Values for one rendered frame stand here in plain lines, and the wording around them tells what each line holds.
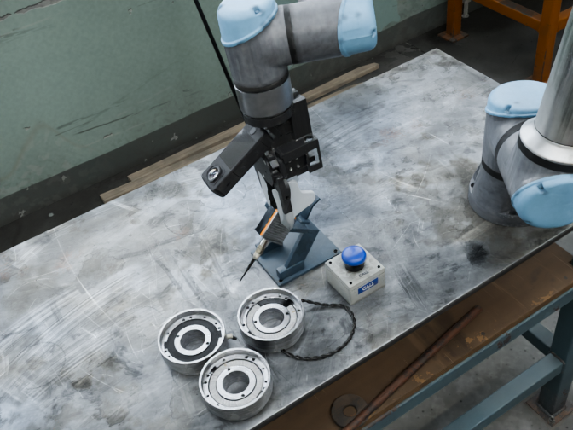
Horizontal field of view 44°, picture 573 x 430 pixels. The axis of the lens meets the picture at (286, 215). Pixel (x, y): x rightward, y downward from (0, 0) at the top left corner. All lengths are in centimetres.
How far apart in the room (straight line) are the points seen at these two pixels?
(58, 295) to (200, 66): 165
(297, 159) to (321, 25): 22
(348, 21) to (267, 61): 11
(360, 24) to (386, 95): 72
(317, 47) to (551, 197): 41
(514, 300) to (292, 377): 59
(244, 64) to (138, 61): 178
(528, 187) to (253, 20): 46
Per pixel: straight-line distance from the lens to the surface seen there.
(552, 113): 104
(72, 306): 127
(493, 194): 127
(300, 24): 89
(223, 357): 108
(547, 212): 110
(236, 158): 98
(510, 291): 152
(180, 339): 112
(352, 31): 89
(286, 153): 98
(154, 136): 284
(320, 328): 113
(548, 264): 158
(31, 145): 268
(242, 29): 88
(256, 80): 91
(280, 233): 109
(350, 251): 113
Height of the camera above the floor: 169
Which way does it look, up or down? 43 degrees down
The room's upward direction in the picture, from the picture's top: 9 degrees counter-clockwise
